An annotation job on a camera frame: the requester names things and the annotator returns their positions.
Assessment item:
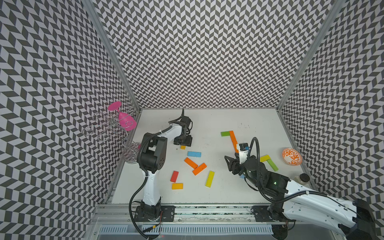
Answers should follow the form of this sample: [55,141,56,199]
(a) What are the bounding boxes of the sky blue block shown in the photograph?
[187,151,202,158]

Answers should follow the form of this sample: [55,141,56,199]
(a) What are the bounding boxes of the yellow block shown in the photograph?
[205,171,215,188]
[260,155,271,163]

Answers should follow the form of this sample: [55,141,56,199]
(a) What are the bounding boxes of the light green block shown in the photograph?
[267,159,279,172]

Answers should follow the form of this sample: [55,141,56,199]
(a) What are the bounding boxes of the yellow-orange block bottom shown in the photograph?
[172,183,184,190]

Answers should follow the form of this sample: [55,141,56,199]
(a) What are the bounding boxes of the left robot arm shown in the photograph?
[130,115,193,220]

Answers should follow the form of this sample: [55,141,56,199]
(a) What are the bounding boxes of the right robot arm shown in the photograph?
[225,156,378,240]

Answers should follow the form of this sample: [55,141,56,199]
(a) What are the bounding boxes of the red block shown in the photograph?
[171,171,179,183]

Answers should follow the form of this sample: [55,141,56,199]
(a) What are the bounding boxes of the orange patterned cup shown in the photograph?
[282,148,303,166]

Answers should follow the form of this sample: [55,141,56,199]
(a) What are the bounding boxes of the pink plastic wine glass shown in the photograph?
[108,101,137,132]

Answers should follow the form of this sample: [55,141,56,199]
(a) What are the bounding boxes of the glass spice jar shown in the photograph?
[294,173,311,185]

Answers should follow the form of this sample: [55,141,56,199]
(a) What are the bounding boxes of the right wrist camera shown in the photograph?
[237,143,250,164]

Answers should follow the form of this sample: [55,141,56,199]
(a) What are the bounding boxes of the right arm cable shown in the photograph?
[247,136,261,169]

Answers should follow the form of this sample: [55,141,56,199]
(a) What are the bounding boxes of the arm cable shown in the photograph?
[247,136,261,169]
[128,176,157,240]

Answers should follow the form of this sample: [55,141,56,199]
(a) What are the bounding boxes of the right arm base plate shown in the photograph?
[251,206,286,222]

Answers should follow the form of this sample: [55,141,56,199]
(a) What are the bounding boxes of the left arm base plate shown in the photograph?
[134,205,176,222]

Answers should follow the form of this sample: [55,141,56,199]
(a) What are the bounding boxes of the wire glass rack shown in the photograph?
[82,113,141,164]

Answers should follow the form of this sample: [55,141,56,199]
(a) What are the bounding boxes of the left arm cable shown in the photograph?
[128,176,157,240]

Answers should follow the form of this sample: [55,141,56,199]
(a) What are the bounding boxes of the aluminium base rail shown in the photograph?
[89,203,343,226]

